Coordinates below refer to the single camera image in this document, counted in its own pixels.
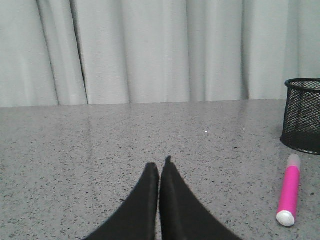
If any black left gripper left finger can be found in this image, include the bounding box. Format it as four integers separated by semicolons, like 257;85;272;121
86;162;160;240

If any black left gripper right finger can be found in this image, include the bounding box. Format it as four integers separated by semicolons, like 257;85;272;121
159;155;239;240

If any pink highlighter pen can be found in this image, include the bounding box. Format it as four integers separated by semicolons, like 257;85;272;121
276;154;301;227

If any black mesh pen holder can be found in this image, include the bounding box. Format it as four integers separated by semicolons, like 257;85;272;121
280;78;320;155

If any grey curtain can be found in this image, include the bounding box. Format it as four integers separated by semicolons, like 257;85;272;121
0;0;320;107

